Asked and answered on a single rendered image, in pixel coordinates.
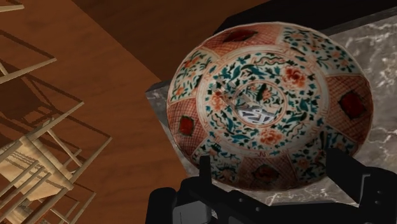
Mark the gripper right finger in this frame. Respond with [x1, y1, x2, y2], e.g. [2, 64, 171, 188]
[325, 147, 397, 224]

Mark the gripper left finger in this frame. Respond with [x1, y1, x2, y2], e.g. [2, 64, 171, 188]
[144, 155, 267, 224]

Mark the floral patterned ceramic plate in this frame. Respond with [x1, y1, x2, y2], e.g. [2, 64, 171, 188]
[166, 21, 374, 192]

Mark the light wooden chair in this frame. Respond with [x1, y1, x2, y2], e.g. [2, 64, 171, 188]
[0, 0, 113, 224]

